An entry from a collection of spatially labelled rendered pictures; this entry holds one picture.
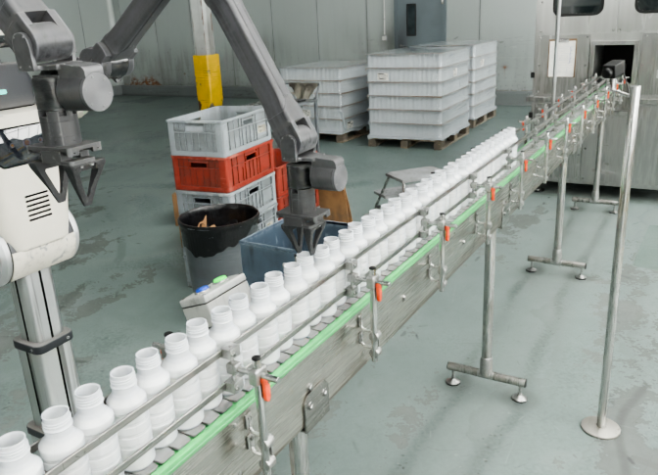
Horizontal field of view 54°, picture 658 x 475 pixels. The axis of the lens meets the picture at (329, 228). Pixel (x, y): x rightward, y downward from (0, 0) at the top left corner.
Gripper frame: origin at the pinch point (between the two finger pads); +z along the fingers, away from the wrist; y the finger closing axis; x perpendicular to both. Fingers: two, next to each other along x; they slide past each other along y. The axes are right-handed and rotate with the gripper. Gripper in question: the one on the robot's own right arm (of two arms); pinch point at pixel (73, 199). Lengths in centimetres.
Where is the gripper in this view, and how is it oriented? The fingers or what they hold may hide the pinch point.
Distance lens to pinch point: 112.4
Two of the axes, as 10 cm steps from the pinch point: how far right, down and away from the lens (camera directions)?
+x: 4.9, -3.0, 8.2
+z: 0.6, 9.5, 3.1
